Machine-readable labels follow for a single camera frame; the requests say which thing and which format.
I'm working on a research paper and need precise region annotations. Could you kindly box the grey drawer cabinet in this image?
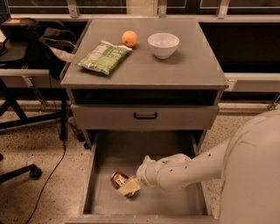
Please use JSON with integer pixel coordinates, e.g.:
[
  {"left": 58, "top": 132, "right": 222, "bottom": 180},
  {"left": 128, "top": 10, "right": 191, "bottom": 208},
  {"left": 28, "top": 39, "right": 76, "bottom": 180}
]
[{"left": 59, "top": 17, "right": 229, "bottom": 150}]

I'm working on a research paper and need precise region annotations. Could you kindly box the white bowl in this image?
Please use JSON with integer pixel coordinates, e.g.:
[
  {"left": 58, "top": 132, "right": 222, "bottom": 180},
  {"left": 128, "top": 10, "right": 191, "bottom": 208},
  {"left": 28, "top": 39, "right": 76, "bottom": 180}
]
[{"left": 148, "top": 32, "right": 179, "bottom": 59}]

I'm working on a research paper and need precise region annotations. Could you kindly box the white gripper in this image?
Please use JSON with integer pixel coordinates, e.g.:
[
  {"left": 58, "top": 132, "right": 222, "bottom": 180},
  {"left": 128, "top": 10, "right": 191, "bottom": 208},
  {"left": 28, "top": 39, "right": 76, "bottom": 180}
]
[{"left": 117, "top": 155, "right": 158, "bottom": 196}]

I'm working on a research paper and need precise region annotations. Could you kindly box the black floor cable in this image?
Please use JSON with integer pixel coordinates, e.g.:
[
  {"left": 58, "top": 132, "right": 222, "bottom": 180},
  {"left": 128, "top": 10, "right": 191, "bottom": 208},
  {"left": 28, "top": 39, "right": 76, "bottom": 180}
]
[{"left": 24, "top": 84, "right": 67, "bottom": 224}]

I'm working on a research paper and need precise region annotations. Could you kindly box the black drawer handle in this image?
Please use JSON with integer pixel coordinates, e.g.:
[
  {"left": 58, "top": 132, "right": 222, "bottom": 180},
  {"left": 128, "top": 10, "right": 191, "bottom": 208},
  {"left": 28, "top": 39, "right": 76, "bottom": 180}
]
[{"left": 133, "top": 112, "right": 158, "bottom": 120}]

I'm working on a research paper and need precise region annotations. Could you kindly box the black office chair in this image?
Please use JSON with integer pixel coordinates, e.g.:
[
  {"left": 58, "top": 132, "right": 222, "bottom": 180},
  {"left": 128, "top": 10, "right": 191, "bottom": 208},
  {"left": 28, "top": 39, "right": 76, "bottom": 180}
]
[{"left": 0, "top": 164, "right": 42, "bottom": 184}]

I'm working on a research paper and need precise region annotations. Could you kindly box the dark backpack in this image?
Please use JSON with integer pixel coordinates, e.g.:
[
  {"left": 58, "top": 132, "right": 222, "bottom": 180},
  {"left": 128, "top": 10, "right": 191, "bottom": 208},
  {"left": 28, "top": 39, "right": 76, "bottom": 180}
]
[{"left": 39, "top": 27, "right": 77, "bottom": 80}]

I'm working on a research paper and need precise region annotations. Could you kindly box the black desk frame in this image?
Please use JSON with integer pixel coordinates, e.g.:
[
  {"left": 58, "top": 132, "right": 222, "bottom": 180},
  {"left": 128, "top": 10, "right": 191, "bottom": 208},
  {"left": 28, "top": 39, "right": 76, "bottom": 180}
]
[{"left": 0, "top": 64, "right": 67, "bottom": 140}]

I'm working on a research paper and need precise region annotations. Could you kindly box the green chip bag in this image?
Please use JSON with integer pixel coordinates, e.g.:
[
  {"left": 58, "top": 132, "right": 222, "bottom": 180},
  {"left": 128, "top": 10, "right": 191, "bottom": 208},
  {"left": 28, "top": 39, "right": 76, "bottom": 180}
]
[{"left": 77, "top": 40, "right": 132, "bottom": 75}]

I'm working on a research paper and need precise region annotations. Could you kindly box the open grey middle drawer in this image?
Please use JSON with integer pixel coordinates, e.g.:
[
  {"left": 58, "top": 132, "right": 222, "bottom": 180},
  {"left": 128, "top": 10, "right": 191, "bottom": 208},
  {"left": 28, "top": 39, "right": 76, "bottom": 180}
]
[{"left": 66, "top": 131, "right": 218, "bottom": 224}]

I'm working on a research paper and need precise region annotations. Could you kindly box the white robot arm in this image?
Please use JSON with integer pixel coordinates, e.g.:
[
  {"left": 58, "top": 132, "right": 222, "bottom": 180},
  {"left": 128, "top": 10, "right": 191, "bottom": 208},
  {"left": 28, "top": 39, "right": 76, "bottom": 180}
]
[{"left": 118, "top": 109, "right": 280, "bottom": 224}]

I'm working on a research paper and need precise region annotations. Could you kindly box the orange soda can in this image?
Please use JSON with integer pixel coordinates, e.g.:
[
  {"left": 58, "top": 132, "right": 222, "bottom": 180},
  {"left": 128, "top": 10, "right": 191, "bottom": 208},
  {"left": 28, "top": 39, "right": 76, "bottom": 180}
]
[{"left": 110, "top": 171, "right": 136, "bottom": 197}]

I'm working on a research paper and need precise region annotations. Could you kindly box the closed grey top drawer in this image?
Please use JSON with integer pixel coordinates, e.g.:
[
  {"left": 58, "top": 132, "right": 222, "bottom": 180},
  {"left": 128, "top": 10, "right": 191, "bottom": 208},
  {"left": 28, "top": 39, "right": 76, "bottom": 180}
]
[{"left": 71, "top": 104, "right": 219, "bottom": 131}]

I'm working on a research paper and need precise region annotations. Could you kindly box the orange fruit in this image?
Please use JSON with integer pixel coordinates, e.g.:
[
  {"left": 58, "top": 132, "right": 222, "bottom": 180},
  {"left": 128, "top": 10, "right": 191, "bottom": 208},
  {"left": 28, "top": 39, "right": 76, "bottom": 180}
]
[{"left": 122, "top": 31, "right": 137, "bottom": 47}]

